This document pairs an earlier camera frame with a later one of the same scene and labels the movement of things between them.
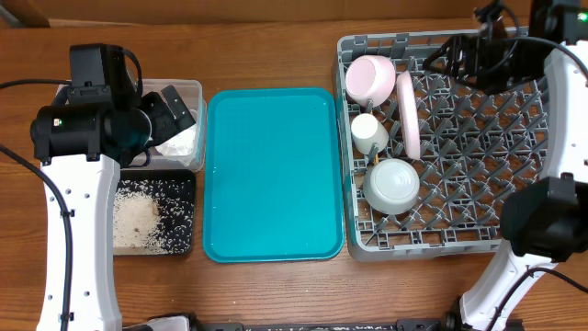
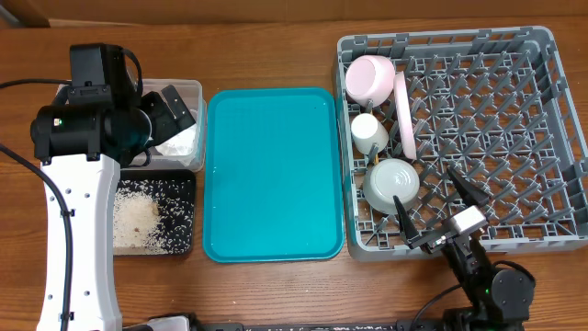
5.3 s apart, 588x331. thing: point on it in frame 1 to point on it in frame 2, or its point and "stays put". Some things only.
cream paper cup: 366,131 stays put
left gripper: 168,124 stays put
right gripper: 476,48 to 467,188
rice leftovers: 152,217 stays put
